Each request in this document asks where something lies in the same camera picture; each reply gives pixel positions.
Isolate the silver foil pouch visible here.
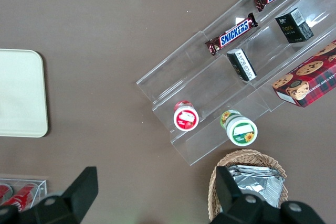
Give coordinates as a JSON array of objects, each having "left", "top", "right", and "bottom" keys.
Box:
[{"left": 226, "top": 164, "right": 286, "bottom": 209}]

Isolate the oval light wicker basket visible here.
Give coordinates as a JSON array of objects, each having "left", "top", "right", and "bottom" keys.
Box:
[{"left": 207, "top": 148, "right": 290, "bottom": 222}]

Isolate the clear acrylic bottle rack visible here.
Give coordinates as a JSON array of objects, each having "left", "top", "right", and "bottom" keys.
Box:
[{"left": 0, "top": 177, "right": 48, "bottom": 212}]

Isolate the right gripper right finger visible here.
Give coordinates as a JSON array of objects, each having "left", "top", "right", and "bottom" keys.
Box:
[{"left": 209, "top": 165, "right": 326, "bottom": 224}]

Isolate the cream plastic tray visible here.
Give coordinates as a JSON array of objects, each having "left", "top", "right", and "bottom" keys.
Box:
[{"left": 0, "top": 48, "right": 49, "bottom": 138}]

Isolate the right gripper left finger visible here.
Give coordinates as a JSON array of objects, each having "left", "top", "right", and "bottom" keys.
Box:
[{"left": 0, "top": 166, "right": 99, "bottom": 224}]

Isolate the red lid yogurt cup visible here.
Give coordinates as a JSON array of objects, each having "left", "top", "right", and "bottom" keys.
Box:
[{"left": 173, "top": 100, "right": 200, "bottom": 132}]

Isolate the green lid yogurt cup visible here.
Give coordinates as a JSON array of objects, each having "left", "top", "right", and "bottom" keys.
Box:
[{"left": 219, "top": 109, "right": 258, "bottom": 147}]

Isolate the small black carton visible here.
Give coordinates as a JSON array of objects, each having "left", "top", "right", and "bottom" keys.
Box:
[
  {"left": 226, "top": 48, "right": 257, "bottom": 82},
  {"left": 274, "top": 7, "right": 314, "bottom": 44}
]

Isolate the red tartan cookie box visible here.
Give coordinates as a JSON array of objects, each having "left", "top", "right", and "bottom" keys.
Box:
[{"left": 271, "top": 39, "right": 336, "bottom": 108}]

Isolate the clear acrylic stepped stand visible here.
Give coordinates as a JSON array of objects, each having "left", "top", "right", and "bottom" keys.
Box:
[{"left": 135, "top": 0, "right": 336, "bottom": 167}]

